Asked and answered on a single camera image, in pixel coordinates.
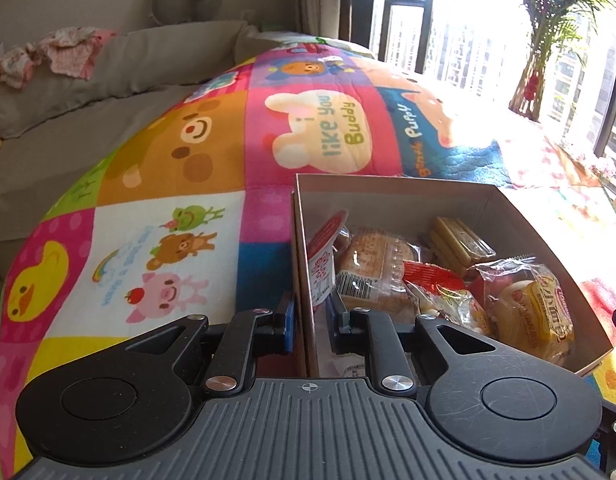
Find red cartoon snack bag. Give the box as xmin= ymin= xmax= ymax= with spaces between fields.
xmin=402 ymin=260 xmax=492 ymax=336

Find bread bun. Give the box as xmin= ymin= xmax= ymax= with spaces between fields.
xmin=335 ymin=226 xmax=428 ymax=324

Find red lid jelly cup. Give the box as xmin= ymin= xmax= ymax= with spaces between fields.
xmin=307 ymin=210 xmax=348 ymax=308

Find yellow cake packet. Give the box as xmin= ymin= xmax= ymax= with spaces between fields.
xmin=465 ymin=255 xmax=574 ymax=365

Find biscuit sticks with pink dip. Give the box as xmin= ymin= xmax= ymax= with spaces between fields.
xmin=428 ymin=217 xmax=496 ymax=276

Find pink cardboard box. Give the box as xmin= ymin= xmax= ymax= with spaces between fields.
xmin=289 ymin=173 xmax=615 ymax=380

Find colourful cartoon play mat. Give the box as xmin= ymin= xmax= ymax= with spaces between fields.
xmin=0 ymin=38 xmax=616 ymax=477

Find grey bed pillow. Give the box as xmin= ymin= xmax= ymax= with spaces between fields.
xmin=0 ymin=21 xmax=247 ymax=140

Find potted palm plant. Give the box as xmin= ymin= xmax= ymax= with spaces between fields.
xmin=508 ymin=0 xmax=616 ymax=122

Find pink floral cloth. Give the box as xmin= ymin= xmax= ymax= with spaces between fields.
xmin=0 ymin=27 xmax=116 ymax=90

